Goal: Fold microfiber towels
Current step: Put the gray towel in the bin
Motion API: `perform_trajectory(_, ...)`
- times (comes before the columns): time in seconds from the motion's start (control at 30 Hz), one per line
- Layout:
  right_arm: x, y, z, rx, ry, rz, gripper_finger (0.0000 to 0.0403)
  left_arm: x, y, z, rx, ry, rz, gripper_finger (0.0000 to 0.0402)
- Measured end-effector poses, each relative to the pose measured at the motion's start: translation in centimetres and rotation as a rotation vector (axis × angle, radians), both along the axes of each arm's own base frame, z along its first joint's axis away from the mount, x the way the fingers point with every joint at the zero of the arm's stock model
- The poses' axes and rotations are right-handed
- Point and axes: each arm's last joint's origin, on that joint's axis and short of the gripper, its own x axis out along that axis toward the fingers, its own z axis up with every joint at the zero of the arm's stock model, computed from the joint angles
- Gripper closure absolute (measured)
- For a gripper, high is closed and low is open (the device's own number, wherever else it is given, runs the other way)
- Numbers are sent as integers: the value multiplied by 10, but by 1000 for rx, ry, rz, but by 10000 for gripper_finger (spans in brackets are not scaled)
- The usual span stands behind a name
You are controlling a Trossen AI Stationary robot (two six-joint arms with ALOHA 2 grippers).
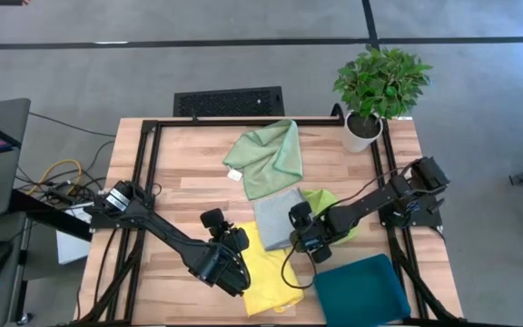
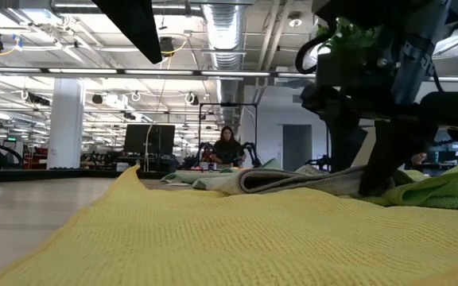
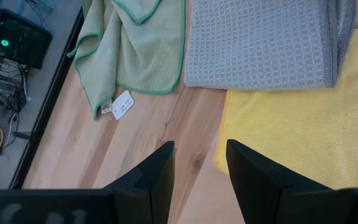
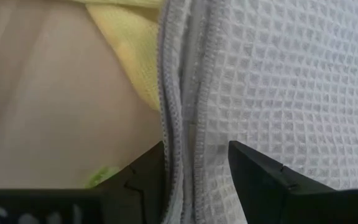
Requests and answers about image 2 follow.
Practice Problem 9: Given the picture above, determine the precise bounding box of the pale sage green microfiber towel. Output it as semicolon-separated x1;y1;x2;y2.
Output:
160;157;305;191

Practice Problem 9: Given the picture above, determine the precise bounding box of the gray door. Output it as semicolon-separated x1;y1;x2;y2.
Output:
282;123;312;172

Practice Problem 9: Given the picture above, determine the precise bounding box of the lime green microfiber towel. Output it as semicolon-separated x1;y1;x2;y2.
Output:
366;164;458;211

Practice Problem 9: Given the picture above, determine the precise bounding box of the silver ventilation duct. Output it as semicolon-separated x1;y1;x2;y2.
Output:
200;0;254;128

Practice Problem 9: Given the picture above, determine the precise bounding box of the gray microfiber towel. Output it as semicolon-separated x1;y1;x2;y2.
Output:
219;164;397;199

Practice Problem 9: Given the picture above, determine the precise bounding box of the white pillar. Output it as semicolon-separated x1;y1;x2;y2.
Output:
47;77;86;171

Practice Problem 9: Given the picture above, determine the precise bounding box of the green leafy plant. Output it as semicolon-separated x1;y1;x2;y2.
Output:
318;17;381;52

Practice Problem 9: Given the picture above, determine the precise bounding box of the black background monitor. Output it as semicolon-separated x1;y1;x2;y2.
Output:
123;123;177;157

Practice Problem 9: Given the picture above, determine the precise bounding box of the yellow microfiber towel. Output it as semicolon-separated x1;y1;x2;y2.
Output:
0;164;458;286

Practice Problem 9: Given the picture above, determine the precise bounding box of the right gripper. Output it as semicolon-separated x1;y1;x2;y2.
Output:
300;51;458;196

